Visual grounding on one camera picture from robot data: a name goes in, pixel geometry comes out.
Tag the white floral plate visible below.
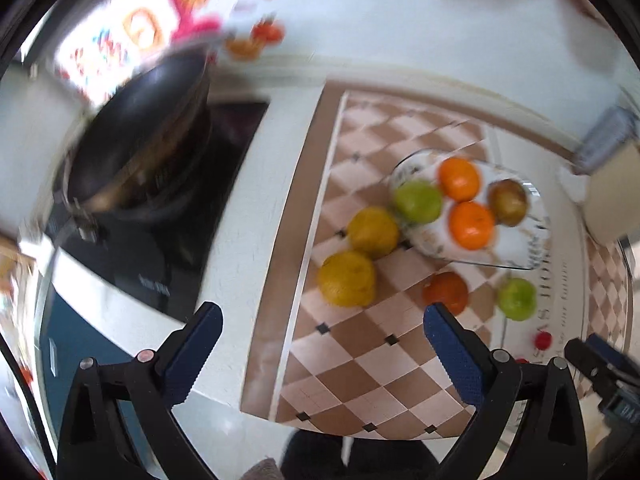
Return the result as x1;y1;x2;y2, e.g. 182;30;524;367
389;149;551;272

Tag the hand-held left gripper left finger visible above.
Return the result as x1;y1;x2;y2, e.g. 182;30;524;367
55;302;224;480

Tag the dark orange tangerine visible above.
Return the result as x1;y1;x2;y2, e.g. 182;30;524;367
422;272;469;316

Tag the checkered brown table mat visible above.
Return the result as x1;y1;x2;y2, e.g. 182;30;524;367
240;87;633;441

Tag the blue cabinet door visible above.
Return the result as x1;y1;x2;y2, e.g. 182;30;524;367
37;290;151;480

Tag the colourful wall poster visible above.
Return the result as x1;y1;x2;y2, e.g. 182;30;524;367
52;0;291;106

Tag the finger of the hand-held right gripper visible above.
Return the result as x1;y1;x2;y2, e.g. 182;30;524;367
564;332;640;397

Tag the grey blue box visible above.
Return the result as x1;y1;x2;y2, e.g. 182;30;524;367
575;107;640;173

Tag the black wok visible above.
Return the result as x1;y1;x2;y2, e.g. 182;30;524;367
30;42;216;261

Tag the black induction cooktop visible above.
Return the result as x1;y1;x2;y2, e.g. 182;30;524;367
42;100;271;318

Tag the brown green pear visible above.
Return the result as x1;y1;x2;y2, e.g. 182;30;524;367
487;179;529;227

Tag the yellow orange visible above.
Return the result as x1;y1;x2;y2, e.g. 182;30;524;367
347;207;400;260
318;250;377;308

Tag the beige container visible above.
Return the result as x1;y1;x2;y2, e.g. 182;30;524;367
582;140;640;247

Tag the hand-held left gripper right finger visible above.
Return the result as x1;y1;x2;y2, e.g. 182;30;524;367
423;302;589;480

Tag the green apple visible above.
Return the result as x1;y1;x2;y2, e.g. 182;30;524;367
393;180;444;225
496;278;537;322

